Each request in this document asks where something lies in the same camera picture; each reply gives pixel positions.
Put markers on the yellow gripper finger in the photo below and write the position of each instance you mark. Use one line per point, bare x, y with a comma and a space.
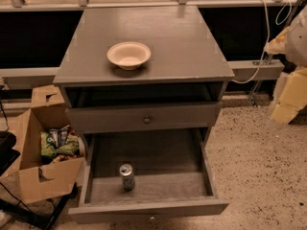
278, 44
290, 96

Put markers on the silver redbull can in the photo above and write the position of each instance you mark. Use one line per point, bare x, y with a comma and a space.
127, 175

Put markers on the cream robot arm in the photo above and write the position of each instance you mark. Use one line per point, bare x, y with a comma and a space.
292, 42

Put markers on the closed grey drawer with knob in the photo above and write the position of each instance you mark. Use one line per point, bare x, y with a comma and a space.
143, 117

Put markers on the grey wooden drawer cabinet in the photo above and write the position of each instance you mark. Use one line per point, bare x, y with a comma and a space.
142, 69

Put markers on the open grey bottom drawer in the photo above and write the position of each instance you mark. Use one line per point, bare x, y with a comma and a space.
171, 173

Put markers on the cream paper bowl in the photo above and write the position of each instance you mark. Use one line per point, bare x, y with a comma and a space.
129, 55

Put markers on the silver snack packet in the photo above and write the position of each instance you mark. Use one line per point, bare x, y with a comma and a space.
60, 135

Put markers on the green snack bag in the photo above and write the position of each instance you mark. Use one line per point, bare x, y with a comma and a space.
50, 151

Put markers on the open cardboard box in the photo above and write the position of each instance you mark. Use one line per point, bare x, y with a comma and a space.
39, 177

